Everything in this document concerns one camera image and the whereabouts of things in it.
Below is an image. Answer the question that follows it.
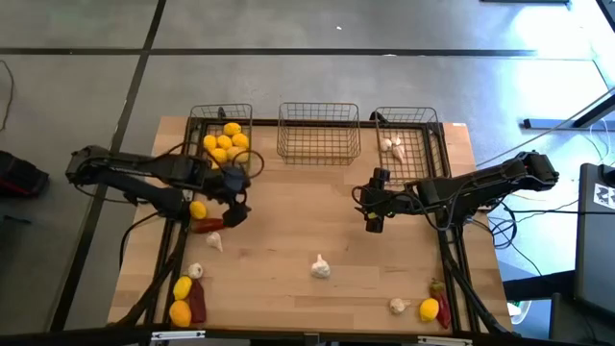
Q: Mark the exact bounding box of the orange-yellow lemon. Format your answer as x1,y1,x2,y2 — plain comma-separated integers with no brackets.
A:
168,299,193,329

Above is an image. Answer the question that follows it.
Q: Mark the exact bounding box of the thin floor cable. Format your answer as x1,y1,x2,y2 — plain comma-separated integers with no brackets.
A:
0,60,15,134

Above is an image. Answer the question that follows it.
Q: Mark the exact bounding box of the red black case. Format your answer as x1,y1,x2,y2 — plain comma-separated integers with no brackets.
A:
0,150,51,198

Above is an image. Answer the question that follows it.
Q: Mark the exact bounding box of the dark grey desk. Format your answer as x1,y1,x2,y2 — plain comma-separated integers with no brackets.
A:
574,161,615,318

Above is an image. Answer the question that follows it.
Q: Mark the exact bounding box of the dark red pepper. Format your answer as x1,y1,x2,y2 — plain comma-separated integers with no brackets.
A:
188,280,209,325

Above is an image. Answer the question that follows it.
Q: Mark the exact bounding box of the white green roll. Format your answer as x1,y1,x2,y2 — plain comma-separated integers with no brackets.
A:
506,300,532,326

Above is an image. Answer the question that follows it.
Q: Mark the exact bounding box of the black stand foot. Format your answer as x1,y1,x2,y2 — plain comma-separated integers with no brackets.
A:
522,86,615,131

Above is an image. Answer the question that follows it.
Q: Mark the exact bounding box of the black arm base cable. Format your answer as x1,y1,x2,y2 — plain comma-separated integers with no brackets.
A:
118,210,162,270

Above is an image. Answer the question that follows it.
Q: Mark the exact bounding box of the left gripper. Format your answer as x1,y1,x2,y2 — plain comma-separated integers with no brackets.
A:
205,165,253,229

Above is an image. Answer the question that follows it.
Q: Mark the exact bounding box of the silver frame plate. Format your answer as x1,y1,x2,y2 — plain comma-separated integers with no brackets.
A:
416,335,473,346
151,330,207,341

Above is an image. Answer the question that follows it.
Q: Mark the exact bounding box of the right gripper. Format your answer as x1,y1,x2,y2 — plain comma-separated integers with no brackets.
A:
356,166,420,235

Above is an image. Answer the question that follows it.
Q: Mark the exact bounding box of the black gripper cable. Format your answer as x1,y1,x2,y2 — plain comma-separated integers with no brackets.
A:
229,147,266,180

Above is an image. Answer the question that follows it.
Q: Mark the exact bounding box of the black cable bundle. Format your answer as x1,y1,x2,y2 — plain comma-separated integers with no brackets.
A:
468,199,520,251

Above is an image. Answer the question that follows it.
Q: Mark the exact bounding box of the white tag sticker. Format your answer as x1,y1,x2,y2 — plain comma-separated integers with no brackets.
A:
593,182,615,210

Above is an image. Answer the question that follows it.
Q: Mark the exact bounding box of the bronze wire basket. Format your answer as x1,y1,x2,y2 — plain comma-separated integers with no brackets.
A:
185,103,255,175
277,101,362,167
373,106,446,185

